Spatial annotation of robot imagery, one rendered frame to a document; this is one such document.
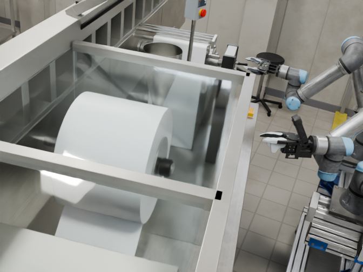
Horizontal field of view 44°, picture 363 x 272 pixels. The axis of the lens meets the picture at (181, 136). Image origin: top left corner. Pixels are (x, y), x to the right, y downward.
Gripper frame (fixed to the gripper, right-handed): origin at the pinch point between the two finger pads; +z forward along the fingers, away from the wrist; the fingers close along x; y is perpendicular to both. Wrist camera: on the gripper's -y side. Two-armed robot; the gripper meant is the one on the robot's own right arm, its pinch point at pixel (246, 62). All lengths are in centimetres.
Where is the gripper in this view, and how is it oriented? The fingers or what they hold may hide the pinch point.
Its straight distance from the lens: 266.3
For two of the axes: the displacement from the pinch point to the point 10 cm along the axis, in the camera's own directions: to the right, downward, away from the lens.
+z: -9.1, -3.0, 2.9
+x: -3.0, 9.5, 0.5
